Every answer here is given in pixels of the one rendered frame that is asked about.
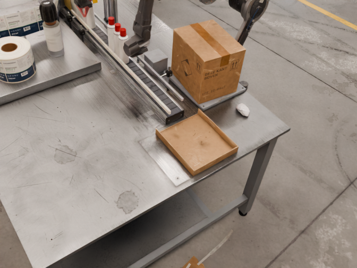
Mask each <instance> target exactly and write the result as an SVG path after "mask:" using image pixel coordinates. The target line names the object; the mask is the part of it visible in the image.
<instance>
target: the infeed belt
mask: <svg viewBox="0 0 357 268"><path fill-rule="evenodd" d="M64 8H65V9H66V10H67V11H68V12H69V13H70V14H71V16H74V15H73V14H72V13H71V11H70V10H69V9H68V8H67V7H66V6H65V7H64ZM74 19H75V20H76V21H77V22H78V23H79V24H80V25H82V27H83V29H84V30H86V28H85V27H84V26H83V24H82V23H81V22H80V21H79V20H78V19H77V18H74ZM92 30H93V31H94V32H95V33H96V34H97V35H98V36H99V38H100V39H101V40H102V41H103V42H104V43H105V44H106V45H107V46H108V47H109V45H108V36H107V35H106V34H105V33H104V32H103V31H102V30H101V29H100V28H99V27H98V26H97V25H96V28H94V29H92ZM87 33H88V34H89V35H90V36H91V37H92V38H93V39H94V40H95V41H96V42H97V43H98V44H99V45H100V46H101V47H102V48H103V50H104V51H105V52H106V53H107V54H108V55H109V56H110V57H111V58H112V59H113V60H114V61H115V62H116V63H117V64H118V65H119V66H120V67H121V68H122V69H123V70H124V72H125V73H126V74H127V75H128V76H129V77H130V78H131V79H132V80H133V81H134V82H135V83H136V84H137V85H138V86H139V87H140V88H141V89H142V90H143V91H144V93H145V94H146V95H147V96H148V97H149V98H150V99H151V100H152V101H153V102H154V103H155V104H156V105H157V106H158V107H159V108H160V109H161V110H162V111H163V112H164V113H165V114H166V116H167V117H171V116H173V115H175V114H177V113H179V112H182V110H181V109H180V108H179V107H178V106H177V105H176V104H175V103H174V102H173V101H172V100H171V99H170V98H169V97H168V96H167V95H166V94H165V93H164V92H163V91H162V90H161V89H160V88H159V87H158V86H157V85H156V84H155V83H154V82H153V81H152V80H151V79H150V78H149V77H148V76H147V75H146V74H145V73H144V72H143V71H142V70H141V69H140V68H139V67H138V66H137V65H136V64H135V63H134V62H133V61H132V60H131V59H130V58H129V63H128V64H126V65H127V66H128V67H129V68H130V69H131V70H132V71H133V72H134V73H135V74H136V75H137V77H138V78H139V79H140V80H141V81H142V82H143V83H144V84H145V85H146V86H147V87H148V88H149V89H150V90H151V91H152V92H153V93H154V94H155V95H156V96H157V97H158V98H159V99H160V100H161V101H162V102H163V103H164V104H165V105H166V106H167V107H168V108H169V109H170V110H171V114H168V113H167V112H166V111H165V110H164V109H163V108H162V107H161V106H160V105H159V104H158V103H157V102H156V101H155V100H154V99H153V98H152V97H151V96H150V95H149V94H148V93H147V92H146V90H145V89H144V88H143V87H142V86H141V85H140V84H139V83H138V82H137V81H136V80H135V79H134V78H133V77H132V76H131V75H130V74H129V73H128V72H127V70H126V69H125V68H123V67H122V66H121V64H120V63H119V62H118V61H117V60H116V59H115V58H114V57H113V56H112V55H111V54H110V53H109V52H108V50H107V49H106V48H105V47H104V46H103V45H102V44H101V43H100V42H99V41H98V40H97V39H96V38H95V37H94V36H93V35H92V34H91V33H90V32H89V31H87Z"/></svg>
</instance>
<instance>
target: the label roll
mask: <svg viewBox="0 0 357 268"><path fill-rule="evenodd" d="M36 70H37V68H36V64H35V60H34V57H33V53H32V49H31V45H30V43H29V41H28V40H27V39H25V38H22V37H18V36H8V37H3V38H0V81H3V82H7V83H19V82H23V81H26V80H28V79H30V78H31V77H32V76H33V75H34V74H35V73H36Z"/></svg>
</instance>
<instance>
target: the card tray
mask: <svg viewBox="0 0 357 268"><path fill-rule="evenodd" d="M156 135H157V136H158V138H159V139H160V140H161V141H162V142H163V143H164V144H165V145H166V147H167V148H168V149H169V150H170V151H171V152H172V153H173V154H174V155H175V157H176V158H177V159H178V160H179V161H180V162H181V163H182V164H183V166H184V167H185V168H186V169H187V170H188V171H189V172H190V173H191V174H192V176H195V175H197V174H199V173H200V172H202V171H204V170H206V169H208V168H209V167H211V166H213V165H215V164H217V163H218V162H220V161H222V160H224V159H226V158H227V157H229V156H231V155H233V154H235V153H236V152H237V151H238V148H239V146H238V145H237V144H236V143H235V142H234V141H233V140H232V139H231V138H230V137H229V136H228V135H227V134H226V133H224V132H223V131H222V130H221V129H220V128H219V127H218V126H217V125H216V124H215V123H214V122H213V121H212V120H211V119H210V118H209V117H207V116H206V115H205V114H204V112H203V111H202V110H201V109H198V113H197V114H196V115H194V116H192V117H189V118H187V119H185V120H183V121H181V122H179V123H177V124H175V125H172V126H170V127H168V128H166V129H164V130H162V131H158V129H157V128H156Z"/></svg>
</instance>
